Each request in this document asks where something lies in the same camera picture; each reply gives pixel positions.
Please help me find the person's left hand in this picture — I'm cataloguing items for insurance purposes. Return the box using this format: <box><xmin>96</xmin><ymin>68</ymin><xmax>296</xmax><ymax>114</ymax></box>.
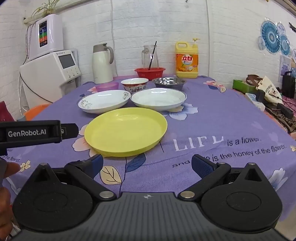
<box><xmin>0</xmin><ymin>162</ymin><xmax>20</xmax><ymax>237</ymax></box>

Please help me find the white plate with blue rim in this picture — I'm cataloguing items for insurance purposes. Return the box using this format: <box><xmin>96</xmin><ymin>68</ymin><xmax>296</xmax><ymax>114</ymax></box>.
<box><xmin>130</xmin><ymin>88</ymin><xmax>187</xmax><ymax>112</ymax></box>

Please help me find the ceramic bowl with red pattern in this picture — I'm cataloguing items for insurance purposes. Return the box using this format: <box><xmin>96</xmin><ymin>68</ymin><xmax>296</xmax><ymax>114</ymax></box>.
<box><xmin>121</xmin><ymin>78</ymin><xmax>149</xmax><ymax>94</ymax></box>

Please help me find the purple plastic bowl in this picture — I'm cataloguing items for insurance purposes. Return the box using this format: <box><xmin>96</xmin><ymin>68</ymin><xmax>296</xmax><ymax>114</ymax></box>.
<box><xmin>95</xmin><ymin>82</ymin><xmax>120</xmax><ymax>93</ymax></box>

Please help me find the black stirrer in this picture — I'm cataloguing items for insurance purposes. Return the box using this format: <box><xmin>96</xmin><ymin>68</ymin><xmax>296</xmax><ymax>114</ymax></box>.
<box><xmin>148</xmin><ymin>41</ymin><xmax>158</xmax><ymax>70</ymax></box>

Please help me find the yellow detergent bottle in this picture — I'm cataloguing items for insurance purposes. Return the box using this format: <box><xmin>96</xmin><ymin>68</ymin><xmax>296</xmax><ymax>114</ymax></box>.
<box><xmin>175</xmin><ymin>38</ymin><xmax>200</xmax><ymax>79</ymax></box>

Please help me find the yellow plastic plate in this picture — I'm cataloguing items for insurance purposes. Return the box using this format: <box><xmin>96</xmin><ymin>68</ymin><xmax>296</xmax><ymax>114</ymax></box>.
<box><xmin>84</xmin><ymin>107</ymin><xmax>168</xmax><ymax>157</ymax></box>

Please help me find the small blue paper fan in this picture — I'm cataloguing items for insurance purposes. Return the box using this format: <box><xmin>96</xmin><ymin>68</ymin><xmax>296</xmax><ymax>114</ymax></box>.
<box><xmin>279</xmin><ymin>34</ymin><xmax>291</xmax><ymax>56</ymax></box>

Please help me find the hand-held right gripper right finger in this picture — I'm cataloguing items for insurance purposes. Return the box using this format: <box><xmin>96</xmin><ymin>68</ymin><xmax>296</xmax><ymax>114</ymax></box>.
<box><xmin>178</xmin><ymin>153</ymin><xmax>273</xmax><ymax>201</ymax></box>

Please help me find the silver flexible hose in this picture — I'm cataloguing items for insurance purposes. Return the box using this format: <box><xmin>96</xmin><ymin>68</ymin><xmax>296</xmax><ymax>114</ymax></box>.
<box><xmin>25</xmin><ymin>24</ymin><xmax>33</xmax><ymax>61</ymax></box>

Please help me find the stainless steel bowl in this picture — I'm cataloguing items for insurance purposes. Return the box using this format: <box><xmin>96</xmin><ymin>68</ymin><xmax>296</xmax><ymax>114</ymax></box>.
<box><xmin>152</xmin><ymin>77</ymin><xmax>187</xmax><ymax>91</ymax></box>

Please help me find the clear glass pitcher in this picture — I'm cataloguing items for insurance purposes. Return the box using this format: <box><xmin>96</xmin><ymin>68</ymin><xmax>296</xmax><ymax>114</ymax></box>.
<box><xmin>141</xmin><ymin>45</ymin><xmax>160</xmax><ymax>69</ymax></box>

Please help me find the white wall cable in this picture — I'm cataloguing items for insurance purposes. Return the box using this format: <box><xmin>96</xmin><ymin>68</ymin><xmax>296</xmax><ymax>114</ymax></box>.
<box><xmin>110</xmin><ymin>0</ymin><xmax>117</xmax><ymax>77</ymax></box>
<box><xmin>206</xmin><ymin>0</ymin><xmax>211</xmax><ymax>77</ymax></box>

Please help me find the green box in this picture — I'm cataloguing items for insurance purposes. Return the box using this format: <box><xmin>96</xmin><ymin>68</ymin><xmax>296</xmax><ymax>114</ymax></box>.
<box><xmin>232</xmin><ymin>79</ymin><xmax>258</xmax><ymax>94</ymax></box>

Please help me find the white appliance with screen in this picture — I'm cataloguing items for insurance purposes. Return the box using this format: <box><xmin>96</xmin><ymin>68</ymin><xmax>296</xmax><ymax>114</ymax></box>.
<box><xmin>19</xmin><ymin>49</ymin><xmax>82</xmax><ymax>110</ymax></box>

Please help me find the black bag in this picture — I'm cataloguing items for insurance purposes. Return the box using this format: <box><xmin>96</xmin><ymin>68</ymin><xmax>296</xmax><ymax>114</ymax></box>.
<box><xmin>282</xmin><ymin>71</ymin><xmax>296</xmax><ymax>99</ymax></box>

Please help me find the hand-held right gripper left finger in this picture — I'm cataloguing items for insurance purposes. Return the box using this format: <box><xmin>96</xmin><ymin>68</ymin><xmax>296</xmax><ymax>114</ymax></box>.
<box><xmin>28</xmin><ymin>153</ymin><xmax>117</xmax><ymax>201</ymax></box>

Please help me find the beige tote bag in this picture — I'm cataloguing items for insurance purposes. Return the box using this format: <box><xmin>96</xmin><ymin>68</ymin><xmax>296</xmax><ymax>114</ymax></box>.
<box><xmin>255</xmin><ymin>75</ymin><xmax>284</xmax><ymax>105</ymax></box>

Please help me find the white water purifier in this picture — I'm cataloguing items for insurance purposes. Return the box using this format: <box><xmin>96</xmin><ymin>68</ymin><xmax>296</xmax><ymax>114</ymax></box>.
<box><xmin>26</xmin><ymin>14</ymin><xmax>64</xmax><ymax>62</ymax></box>

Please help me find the green potted plant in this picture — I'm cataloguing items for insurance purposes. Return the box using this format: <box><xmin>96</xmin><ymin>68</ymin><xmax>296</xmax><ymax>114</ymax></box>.
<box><xmin>31</xmin><ymin>0</ymin><xmax>61</xmax><ymax>17</ymax></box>

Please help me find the purple floral tablecloth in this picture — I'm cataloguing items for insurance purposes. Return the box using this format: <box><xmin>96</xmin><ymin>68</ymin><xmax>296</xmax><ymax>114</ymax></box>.
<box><xmin>0</xmin><ymin>75</ymin><xmax>296</xmax><ymax>222</ymax></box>

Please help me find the dark red cloth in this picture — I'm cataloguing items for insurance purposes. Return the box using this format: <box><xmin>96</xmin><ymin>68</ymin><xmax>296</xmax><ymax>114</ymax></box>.
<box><xmin>0</xmin><ymin>100</ymin><xmax>16</xmax><ymax>122</ymax></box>

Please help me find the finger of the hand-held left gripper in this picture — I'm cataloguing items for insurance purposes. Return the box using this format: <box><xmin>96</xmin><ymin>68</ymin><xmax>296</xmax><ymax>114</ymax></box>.
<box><xmin>61</xmin><ymin>123</ymin><xmax>79</xmax><ymax>140</ymax></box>

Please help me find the white thermos jug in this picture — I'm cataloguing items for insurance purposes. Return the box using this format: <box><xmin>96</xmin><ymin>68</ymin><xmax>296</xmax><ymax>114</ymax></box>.
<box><xmin>92</xmin><ymin>43</ymin><xmax>114</xmax><ymax>84</ymax></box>

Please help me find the white plate with floral pattern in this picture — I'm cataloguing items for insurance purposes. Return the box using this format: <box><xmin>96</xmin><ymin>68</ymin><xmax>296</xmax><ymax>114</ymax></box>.
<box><xmin>78</xmin><ymin>90</ymin><xmax>131</xmax><ymax>114</ymax></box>

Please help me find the wall poster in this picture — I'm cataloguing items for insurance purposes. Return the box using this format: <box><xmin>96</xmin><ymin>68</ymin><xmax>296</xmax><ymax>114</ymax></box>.
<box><xmin>280</xmin><ymin>55</ymin><xmax>292</xmax><ymax>77</ymax></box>

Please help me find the orange plastic stool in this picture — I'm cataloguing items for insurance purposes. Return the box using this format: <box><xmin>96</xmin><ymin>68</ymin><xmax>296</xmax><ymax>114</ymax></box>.
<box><xmin>24</xmin><ymin>103</ymin><xmax>51</xmax><ymax>121</ymax></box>

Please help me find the red plastic basket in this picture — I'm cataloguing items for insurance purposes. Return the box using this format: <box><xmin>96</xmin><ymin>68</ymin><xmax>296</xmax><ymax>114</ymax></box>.
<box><xmin>134</xmin><ymin>67</ymin><xmax>166</xmax><ymax>81</ymax></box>

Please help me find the large blue paper fan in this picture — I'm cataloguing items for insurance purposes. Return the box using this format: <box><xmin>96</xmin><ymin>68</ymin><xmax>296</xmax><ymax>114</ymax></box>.
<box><xmin>260</xmin><ymin>19</ymin><xmax>282</xmax><ymax>54</ymax></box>

